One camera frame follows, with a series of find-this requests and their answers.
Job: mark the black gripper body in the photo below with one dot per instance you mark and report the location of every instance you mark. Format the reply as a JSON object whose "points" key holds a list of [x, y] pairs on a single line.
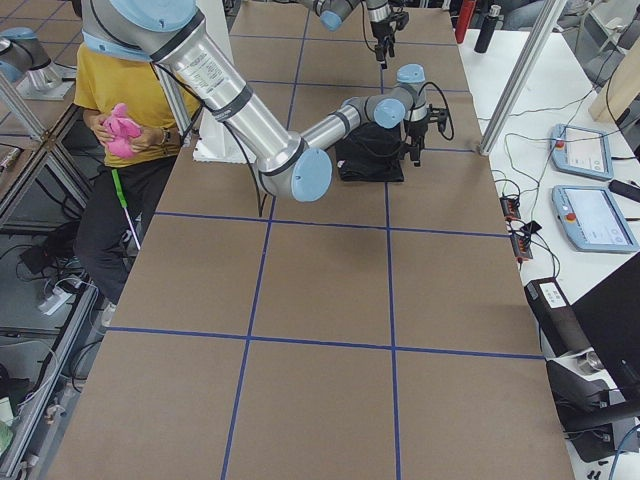
{"points": [[415, 130], [379, 28]]}

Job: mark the black graphic t-shirt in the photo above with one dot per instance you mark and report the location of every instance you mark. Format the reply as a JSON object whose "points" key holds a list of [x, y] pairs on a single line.
{"points": [[370, 153]]}

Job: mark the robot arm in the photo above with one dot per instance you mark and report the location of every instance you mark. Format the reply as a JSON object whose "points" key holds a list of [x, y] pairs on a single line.
{"points": [[288, 164], [333, 13]]}

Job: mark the red bottle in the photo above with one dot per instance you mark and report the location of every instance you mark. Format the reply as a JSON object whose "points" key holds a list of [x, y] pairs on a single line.
{"points": [[465, 14]]}

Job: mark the black bottle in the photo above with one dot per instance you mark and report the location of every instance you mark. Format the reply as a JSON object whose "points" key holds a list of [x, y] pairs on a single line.
{"points": [[487, 29]]}

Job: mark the light blue teach pendant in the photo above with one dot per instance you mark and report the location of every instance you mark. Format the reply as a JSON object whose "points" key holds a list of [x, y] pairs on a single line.
{"points": [[592, 220], [581, 151]]}

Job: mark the brown paper table cover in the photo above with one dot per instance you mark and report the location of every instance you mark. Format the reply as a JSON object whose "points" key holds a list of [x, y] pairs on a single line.
{"points": [[378, 333]]}

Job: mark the black box with label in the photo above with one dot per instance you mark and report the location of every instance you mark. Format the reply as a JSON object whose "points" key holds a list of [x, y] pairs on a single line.
{"points": [[559, 329]]}

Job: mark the black monitor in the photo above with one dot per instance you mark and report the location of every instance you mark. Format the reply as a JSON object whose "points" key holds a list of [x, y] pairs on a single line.
{"points": [[609, 317]]}

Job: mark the person in yellow shirt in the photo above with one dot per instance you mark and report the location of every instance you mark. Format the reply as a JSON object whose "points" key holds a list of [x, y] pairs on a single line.
{"points": [[125, 188]]}

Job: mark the pink plush toy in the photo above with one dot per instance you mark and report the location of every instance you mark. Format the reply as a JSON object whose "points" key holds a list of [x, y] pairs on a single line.
{"points": [[123, 129]]}

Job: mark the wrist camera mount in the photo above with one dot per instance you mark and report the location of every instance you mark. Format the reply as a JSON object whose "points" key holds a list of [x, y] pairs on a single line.
{"points": [[439, 116], [400, 20]]}

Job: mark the aluminium frame post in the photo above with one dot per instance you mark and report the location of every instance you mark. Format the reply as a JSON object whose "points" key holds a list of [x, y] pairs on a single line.
{"points": [[523, 67]]}

